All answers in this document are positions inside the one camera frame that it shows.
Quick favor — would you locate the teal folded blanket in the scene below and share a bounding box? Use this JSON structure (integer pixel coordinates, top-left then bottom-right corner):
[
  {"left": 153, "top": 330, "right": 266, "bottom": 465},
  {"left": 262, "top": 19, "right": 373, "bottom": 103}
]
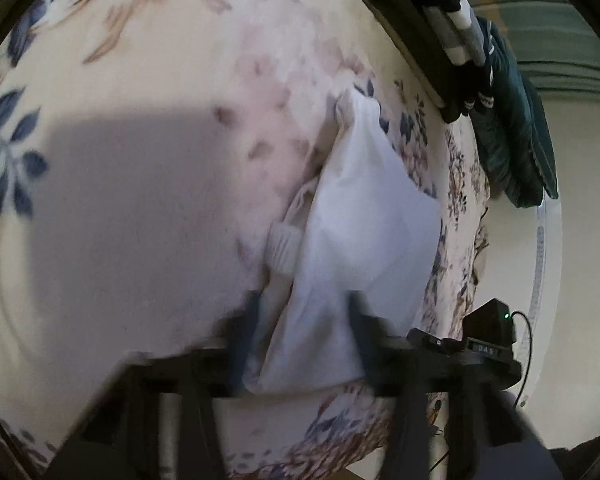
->
[{"left": 467, "top": 14, "right": 561, "bottom": 209}]

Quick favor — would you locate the white t-shirt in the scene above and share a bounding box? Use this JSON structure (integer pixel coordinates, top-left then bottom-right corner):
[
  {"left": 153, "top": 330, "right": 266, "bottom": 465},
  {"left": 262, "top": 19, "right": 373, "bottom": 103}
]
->
[{"left": 242, "top": 87, "right": 444, "bottom": 397}]

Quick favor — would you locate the folded black garment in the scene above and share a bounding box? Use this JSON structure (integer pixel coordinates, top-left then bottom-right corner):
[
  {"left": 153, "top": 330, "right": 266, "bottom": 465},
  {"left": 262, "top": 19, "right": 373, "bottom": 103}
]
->
[{"left": 360, "top": 0, "right": 477, "bottom": 124}]

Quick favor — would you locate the white headboard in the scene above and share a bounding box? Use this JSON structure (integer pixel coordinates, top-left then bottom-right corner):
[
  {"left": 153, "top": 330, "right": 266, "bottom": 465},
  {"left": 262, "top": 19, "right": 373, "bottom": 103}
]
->
[{"left": 526, "top": 194, "right": 567, "bottom": 342}]

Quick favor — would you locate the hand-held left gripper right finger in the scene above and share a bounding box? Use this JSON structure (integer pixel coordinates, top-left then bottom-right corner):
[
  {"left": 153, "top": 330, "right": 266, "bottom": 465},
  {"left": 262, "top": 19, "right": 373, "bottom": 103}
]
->
[{"left": 344, "top": 292, "right": 482, "bottom": 480}]

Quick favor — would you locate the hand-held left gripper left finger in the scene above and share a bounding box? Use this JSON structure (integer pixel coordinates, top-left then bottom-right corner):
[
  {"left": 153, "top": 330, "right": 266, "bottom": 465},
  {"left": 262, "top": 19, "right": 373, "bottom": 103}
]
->
[{"left": 44, "top": 289, "right": 272, "bottom": 480}]

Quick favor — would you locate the black cable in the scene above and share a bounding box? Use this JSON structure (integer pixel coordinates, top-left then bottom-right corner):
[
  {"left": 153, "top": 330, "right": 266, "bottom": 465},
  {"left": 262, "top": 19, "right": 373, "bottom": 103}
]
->
[{"left": 509, "top": 311, "right": 535, "bottom": 412}]

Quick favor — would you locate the green curtain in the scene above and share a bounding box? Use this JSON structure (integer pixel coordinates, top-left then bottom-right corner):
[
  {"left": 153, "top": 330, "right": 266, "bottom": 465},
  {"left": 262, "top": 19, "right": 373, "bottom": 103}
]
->
[{"left": 454, "top": 0, "right": 600, "bottom": 102}]

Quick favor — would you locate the floral bed sheet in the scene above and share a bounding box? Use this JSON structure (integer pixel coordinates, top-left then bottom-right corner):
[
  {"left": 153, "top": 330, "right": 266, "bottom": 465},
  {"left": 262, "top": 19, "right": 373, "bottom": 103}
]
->
[{"left": 0, "top": 0, "right": 492, "bottom": 480}]

